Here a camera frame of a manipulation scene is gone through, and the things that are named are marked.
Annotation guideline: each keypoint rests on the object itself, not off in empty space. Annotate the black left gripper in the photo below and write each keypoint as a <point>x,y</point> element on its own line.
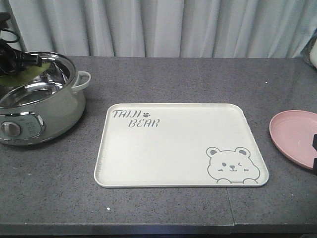
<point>11,60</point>

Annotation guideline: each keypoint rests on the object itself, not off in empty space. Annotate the green lettuce leaf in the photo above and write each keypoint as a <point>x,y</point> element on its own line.
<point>24,77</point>

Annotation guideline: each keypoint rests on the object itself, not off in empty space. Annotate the pink round plate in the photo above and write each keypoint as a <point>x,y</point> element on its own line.
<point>294,133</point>

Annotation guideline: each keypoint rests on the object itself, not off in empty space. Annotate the cream bear print tray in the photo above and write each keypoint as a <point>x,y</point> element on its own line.
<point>178,145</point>

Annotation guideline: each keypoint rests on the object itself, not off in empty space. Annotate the light green electric pot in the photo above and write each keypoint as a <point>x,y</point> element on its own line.
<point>46,107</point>

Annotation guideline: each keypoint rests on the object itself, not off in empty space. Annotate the white rice cooker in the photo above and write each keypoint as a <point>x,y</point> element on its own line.
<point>309,52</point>

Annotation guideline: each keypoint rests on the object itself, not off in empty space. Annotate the white pleated curtain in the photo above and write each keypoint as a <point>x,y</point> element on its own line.
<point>164,28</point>

